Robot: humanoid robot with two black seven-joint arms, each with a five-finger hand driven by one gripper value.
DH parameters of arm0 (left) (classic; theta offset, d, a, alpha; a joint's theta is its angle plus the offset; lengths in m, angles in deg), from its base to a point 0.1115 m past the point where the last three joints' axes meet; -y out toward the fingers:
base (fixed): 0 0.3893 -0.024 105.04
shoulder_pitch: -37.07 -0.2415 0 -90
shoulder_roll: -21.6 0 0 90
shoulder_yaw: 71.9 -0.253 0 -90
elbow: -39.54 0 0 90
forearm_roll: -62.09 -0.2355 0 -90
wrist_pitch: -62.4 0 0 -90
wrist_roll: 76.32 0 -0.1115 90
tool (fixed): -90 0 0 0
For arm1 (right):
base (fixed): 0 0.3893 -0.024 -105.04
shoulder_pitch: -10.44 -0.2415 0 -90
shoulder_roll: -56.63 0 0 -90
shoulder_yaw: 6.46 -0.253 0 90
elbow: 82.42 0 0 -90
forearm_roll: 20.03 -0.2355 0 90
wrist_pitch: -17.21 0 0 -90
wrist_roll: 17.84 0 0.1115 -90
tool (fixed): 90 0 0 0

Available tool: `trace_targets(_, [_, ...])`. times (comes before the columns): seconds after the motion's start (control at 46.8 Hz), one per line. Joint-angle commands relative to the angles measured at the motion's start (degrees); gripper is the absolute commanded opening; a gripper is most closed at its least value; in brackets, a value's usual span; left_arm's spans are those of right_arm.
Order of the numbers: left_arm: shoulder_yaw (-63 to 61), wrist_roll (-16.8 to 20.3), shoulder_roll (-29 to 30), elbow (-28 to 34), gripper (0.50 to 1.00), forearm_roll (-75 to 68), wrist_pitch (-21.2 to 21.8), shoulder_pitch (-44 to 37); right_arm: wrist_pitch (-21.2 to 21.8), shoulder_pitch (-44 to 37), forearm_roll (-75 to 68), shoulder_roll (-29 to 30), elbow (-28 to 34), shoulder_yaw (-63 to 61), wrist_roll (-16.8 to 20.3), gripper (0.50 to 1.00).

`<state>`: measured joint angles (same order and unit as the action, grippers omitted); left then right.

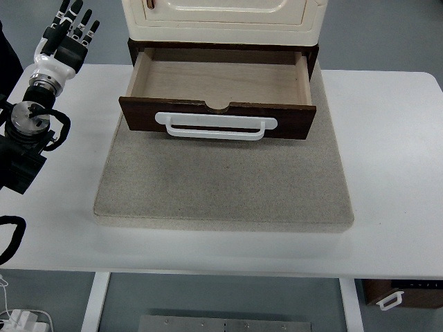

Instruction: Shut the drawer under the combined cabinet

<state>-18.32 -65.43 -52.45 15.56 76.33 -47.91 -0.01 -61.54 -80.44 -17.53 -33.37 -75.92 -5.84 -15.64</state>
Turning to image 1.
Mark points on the white power adapter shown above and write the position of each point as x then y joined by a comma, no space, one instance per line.
23,321

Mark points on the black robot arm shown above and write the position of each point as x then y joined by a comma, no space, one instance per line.
33,126

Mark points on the dark wooden drawer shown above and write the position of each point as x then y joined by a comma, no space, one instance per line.
294,111

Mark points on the grey metal plate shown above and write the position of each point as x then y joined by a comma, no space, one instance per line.
198,324

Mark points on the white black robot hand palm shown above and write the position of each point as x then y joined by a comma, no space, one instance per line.
64,63

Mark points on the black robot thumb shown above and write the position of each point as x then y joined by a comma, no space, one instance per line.
54,36

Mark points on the beige fabric mat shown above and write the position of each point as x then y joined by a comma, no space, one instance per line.
151,180

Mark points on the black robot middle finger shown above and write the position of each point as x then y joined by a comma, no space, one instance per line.
73,11

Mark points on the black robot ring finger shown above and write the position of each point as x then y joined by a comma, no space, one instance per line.
78,31

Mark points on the white table frame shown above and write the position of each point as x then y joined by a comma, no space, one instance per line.
97,295

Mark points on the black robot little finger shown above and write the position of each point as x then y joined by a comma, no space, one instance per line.
90,34

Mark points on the dark wooden cabinet base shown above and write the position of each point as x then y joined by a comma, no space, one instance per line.
201,70

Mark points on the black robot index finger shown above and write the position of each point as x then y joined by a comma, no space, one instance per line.
60,13

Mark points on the white drawer handle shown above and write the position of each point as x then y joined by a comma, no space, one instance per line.
192,125

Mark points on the white handle on box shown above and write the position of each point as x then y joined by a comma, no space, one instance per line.
391,301

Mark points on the cream white upper cabinet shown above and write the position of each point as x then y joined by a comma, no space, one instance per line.
279,22

